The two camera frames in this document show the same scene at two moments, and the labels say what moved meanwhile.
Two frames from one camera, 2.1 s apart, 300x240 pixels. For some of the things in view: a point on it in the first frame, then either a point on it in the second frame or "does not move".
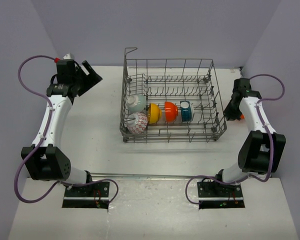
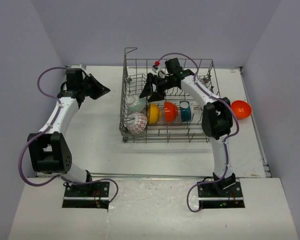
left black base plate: x=99 y=190 does not move
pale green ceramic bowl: x=136 y=103 does not move
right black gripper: x=229 y=115 to x=148 y=89
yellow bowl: x=155 y=113 does not move
